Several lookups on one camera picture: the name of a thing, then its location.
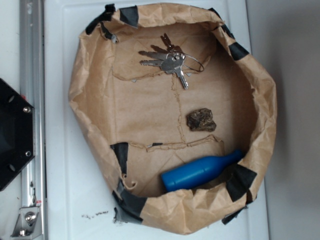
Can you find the silver key bunch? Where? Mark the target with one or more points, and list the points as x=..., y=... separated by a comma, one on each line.
x=170, y=60

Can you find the brown paper bag bin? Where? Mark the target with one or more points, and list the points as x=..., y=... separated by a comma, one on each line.
x=134, y=117

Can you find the dark brown rock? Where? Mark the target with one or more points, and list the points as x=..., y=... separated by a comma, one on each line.
x=201, y=120

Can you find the blue plastic bottle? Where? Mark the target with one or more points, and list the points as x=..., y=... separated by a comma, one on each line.
x=198, y=172

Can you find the aluminium rail profile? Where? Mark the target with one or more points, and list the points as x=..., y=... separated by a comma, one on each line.
x=32, y=87

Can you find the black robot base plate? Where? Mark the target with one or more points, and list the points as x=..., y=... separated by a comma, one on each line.
x=16, y=134

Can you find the silver corner bracket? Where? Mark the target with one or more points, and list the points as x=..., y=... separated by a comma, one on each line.
x=28, y=225

